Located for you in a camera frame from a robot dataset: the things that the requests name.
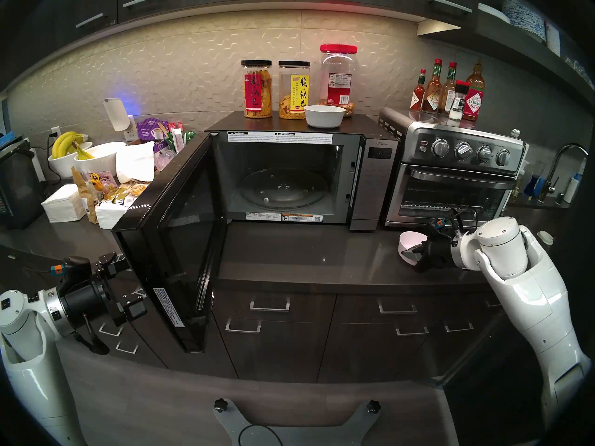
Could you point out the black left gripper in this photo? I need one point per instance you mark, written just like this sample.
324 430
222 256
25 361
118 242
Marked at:
86 303

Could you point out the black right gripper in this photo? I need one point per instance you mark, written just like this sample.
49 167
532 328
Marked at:
439 254

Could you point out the pink bowl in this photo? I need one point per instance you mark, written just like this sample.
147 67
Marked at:
409 240

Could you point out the black glass microwave door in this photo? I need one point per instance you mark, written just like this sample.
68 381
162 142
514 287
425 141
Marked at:
186 245

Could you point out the blue patterned bowl stack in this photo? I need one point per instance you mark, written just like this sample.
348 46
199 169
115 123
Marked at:
527 20

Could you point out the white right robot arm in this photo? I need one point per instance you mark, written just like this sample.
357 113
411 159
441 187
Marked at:
534 301

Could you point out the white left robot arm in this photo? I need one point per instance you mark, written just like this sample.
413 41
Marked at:
32 380

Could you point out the glass microwave turntable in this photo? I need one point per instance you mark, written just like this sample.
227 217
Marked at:
283 189

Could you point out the white paper napkin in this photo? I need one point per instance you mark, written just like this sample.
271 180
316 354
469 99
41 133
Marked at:
135 164
109 215

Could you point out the small wrapped cake packets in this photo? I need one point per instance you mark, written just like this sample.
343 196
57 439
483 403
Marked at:
125 192

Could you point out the white napkin stack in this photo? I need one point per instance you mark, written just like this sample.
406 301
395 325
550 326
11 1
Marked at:
62 203

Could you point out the pink yellow snack packet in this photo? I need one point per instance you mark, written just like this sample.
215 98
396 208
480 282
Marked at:
104 180

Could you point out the yellowish dish soap bottle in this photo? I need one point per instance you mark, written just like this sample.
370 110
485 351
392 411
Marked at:
517 189

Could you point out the large white bowl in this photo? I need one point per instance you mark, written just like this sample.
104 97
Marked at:
104 159

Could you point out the stainless toaster oven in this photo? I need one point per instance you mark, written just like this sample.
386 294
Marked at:
448 134

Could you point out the white round lid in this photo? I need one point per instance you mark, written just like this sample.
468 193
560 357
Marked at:
545 237

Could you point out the clear plastic bag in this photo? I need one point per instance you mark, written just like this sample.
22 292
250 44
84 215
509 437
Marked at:
163 160

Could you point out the small white bowl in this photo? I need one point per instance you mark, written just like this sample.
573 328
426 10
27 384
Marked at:
60 166

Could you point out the blue sink item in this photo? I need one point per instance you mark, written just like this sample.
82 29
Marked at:
533 186

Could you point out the single yellow banana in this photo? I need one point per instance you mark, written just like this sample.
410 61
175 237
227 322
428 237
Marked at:
83 154

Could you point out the black countertop appliance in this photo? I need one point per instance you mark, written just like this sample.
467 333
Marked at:
18 189

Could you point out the chrome sink faucet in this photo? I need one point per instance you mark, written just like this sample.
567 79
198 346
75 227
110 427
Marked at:
550 189

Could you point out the black base knob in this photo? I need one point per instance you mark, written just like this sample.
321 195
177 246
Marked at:
221 405
373 406

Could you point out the yellow banana bunch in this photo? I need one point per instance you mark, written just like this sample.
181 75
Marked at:
62 143

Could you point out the white red sachet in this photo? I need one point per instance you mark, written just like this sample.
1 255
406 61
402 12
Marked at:
177 138

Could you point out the purple snack packet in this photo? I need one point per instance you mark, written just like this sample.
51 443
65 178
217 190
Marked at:
151 130

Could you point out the white shaker dark lid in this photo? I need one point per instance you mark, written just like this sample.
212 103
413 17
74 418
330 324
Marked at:
459 103

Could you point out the small red hot sauce bottle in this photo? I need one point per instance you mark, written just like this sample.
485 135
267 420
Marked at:
417 96

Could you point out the Tabasco bottle brown sauce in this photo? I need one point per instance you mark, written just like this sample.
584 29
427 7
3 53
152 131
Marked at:
432 96

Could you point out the green sachet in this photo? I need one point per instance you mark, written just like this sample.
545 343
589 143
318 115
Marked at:
189 136

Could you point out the Tabasco bottle green sauce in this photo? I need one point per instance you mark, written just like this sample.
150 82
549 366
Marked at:
447 96

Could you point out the large Tabasco bottle red label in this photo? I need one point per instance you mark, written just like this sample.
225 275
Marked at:
474 101

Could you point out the white soap bottle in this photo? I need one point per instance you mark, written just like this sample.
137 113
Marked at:
572 187

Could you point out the clear jar red lid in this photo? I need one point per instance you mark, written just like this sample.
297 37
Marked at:
337 82

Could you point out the snack jar yellow label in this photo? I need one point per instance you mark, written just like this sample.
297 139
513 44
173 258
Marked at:
294 89

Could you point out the snack jar red label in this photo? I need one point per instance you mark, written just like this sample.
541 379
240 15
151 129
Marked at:
256 92

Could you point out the white cup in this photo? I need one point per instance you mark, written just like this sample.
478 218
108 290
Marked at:
553 38

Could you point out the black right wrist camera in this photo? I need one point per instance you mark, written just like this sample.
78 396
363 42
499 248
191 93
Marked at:
439 226

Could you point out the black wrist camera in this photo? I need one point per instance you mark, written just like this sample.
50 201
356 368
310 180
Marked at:
439 226
74 271

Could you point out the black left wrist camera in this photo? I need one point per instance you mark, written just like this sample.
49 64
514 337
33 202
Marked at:
74 271

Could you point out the white wall outlet plate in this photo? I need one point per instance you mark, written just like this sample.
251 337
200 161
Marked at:
132 131

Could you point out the white wall outlet with plug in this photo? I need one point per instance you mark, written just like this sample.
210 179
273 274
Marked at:
56 131

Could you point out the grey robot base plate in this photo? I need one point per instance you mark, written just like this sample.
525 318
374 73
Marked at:
297 436

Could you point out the dark open wall shelf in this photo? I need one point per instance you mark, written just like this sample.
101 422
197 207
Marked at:
511 50

